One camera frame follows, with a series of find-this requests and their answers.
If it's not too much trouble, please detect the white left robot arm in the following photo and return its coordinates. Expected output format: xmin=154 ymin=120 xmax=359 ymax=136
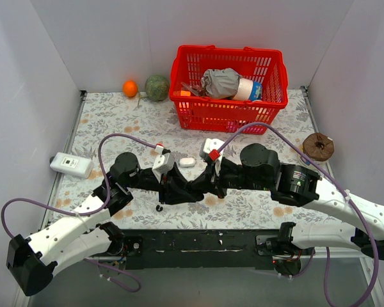
xmin=6 ymin=150 xmax=204 ymax=296

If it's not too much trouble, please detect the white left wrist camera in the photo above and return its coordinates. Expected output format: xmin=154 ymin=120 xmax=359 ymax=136
xmin=152 ymin=143 xmax=175 ymax=183

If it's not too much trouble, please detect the white rectangular device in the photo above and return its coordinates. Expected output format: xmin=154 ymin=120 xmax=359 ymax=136
xmin=50 ymin=152 xmax=94 ymax=178

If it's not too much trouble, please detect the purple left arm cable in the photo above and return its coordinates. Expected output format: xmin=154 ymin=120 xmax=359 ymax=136
xmin=0 ymin=132 xmax=159 ymax=294

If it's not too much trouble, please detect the grey crumpled bag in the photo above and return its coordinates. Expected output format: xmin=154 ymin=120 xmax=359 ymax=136
xmin=200 ymin=68 xmax=242 ymax=99

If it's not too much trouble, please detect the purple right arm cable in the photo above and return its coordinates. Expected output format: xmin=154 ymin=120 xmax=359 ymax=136
xmin=217 ymin=122 xmax=380 ymax=307

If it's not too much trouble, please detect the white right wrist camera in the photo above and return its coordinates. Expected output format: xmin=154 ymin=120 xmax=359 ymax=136
xmin=199 ymin=138 xmax=225 ymax=161

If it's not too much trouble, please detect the orange fruit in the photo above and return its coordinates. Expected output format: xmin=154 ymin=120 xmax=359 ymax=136
xmin=122 ymin=80 xmax=138 ymax=98

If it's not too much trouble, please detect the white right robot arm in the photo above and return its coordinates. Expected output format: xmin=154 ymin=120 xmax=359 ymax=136
xmin=187 ymin=143 xmax=384 ymax=260

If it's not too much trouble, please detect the pink blue cup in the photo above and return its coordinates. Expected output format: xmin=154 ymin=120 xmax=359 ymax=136
xmin=232 ymin=78 xmax=263 ymax=102

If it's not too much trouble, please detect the green melon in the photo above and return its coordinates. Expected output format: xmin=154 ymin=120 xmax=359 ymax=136
xmin=145 ymin=75 xmax=170 ymax=102

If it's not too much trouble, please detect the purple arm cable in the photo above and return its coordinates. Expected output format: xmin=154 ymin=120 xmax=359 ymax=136
xmin=0 ymin=132 xmax=159 ymax=294
xmin=217 ymin=122 xmax=380 ymax=307

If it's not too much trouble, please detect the jar with brown lid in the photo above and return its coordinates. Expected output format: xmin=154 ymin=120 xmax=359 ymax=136
xmin=300 ymin=132 xmax=335 ymax=165

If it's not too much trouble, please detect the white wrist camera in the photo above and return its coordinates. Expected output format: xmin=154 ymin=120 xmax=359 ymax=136
xmin=152 ymin=143 xmax=175 ymax=183
xmin=199 ymin=138 xmax=225 ymax=161

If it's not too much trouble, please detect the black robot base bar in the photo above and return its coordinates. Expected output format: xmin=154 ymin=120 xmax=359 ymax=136
xmin=95 ymin=228 xmax=303 ymax=276

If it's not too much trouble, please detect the white earbud charging case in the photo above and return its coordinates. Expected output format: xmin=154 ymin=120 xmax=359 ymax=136
xmin=179 ymin=157 xmax=196 ymax=168

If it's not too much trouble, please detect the orange item in basket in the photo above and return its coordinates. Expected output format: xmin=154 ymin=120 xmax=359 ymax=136
xmin=179 ymin=90 xmax=191 ymax=97

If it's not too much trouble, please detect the red plastic shopping basket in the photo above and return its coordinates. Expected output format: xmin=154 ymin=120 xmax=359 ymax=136
xmin=169 ymin=45 xmax=288 ymax=132

